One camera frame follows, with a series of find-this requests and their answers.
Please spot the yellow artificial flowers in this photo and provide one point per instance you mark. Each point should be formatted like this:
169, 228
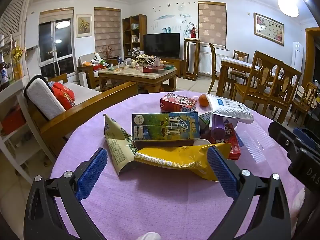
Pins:
18, 55

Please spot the clear plastic tray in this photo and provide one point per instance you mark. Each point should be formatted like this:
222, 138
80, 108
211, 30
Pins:
257, 142

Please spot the red box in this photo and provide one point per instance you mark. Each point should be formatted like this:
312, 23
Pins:
12, 121

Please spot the red cushion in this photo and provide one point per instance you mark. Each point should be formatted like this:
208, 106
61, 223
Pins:
66, 103
63, 90

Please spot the white radiator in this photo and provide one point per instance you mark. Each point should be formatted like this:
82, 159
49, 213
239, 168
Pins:
212, 63

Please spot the white standing air conditioner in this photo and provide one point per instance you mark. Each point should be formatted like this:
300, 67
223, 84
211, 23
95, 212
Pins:
297, 55

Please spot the wooden armchair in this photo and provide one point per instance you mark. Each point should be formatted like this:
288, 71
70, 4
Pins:
86, 73

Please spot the brown wrapper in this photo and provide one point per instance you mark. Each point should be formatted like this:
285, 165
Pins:
165, 143

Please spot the pale yellow snack pouch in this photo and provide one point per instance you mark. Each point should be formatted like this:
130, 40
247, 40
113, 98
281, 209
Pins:
117, 147

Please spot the purple tube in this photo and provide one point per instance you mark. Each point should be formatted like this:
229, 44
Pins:
218, 127

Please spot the sunflower painting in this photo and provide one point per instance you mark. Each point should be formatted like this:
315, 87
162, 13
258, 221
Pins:
84, 25

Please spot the small wooden chair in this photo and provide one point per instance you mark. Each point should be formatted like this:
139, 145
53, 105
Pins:
305, 100

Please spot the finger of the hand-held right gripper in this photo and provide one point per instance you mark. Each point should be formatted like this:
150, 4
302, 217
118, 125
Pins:
280, 135
306, 138

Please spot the beige roller blind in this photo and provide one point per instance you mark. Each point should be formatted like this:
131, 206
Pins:
212, 25
56, 16
107, 30

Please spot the white round lid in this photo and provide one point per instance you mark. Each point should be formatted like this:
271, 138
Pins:
202, 142

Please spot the white padded mailer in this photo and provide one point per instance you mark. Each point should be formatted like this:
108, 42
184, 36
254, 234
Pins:
230, 110

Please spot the framed flower picture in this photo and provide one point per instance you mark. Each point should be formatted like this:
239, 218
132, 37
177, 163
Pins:
268, 28

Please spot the white plush dog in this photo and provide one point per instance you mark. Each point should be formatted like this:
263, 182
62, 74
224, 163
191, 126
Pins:
94, 61

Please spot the white lattice cabinet door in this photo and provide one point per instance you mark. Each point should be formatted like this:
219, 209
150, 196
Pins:
13, 15

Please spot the red branch decoration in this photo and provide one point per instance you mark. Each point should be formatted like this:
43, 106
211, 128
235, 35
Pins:
107, 52

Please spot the black television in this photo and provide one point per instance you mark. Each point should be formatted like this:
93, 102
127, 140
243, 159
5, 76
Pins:
161, 45

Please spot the wooden dining chair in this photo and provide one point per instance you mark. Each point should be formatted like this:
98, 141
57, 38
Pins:
285, 90
247, 90
212, 55
241, 55

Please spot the brown beer bottle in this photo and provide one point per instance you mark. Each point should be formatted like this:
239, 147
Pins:
4, 75

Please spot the wooden television stand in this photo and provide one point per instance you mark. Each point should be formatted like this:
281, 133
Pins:
178, 66

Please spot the tall wooden plant stand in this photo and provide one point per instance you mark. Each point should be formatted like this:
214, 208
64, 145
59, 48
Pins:
186, 55

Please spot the wooden coffee table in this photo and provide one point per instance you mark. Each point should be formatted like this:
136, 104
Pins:
150, 80

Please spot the white shelf unit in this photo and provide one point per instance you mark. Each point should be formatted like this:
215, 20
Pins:
10, 97

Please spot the pink white bottle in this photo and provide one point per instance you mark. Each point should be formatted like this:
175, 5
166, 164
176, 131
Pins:
157, 62

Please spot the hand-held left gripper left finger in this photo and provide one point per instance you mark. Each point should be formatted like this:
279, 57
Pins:
91, 172

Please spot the wooden sofa white cushions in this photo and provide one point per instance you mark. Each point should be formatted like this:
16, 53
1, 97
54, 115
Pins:
82, 90

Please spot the red milk carton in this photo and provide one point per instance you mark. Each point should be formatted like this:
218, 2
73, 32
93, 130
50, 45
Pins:
175, 103
232, 142

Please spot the small green carton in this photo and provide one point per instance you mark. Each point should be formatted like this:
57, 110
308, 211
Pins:
204, 120

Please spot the green box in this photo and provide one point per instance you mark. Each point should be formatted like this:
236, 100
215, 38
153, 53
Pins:
169, 67

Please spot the white paper bag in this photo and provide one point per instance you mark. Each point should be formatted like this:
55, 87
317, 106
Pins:
83, 79

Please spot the red flower vase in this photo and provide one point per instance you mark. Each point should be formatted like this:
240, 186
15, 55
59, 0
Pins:
193, 31

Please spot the purple tablecloth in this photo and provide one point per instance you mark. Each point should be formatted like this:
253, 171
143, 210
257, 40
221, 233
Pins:
150, 205

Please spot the red tray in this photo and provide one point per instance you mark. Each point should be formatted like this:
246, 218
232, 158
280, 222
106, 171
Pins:
153, 69

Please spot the window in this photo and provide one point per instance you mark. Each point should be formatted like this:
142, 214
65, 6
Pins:
63, 45

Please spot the wooden bookshelf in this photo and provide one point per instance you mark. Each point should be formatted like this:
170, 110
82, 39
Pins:
142, 25

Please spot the wooden dining table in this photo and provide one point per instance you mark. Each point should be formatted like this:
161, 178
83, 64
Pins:
237, 63

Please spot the yellow powder packet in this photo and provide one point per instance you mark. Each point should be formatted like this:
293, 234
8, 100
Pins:
175, 157

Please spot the white ornate fruit stand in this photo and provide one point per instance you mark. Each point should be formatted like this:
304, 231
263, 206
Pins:
145, 60

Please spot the orange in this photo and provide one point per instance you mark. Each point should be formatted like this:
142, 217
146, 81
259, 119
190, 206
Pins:
203, 100

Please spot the blue yellow milk carton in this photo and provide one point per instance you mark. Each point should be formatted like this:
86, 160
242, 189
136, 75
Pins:
162, 127

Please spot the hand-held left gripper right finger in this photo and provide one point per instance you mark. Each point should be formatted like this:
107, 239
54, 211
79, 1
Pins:
222, 172

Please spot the round ceiling lamp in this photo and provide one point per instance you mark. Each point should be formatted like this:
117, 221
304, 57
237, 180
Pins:
288, 3

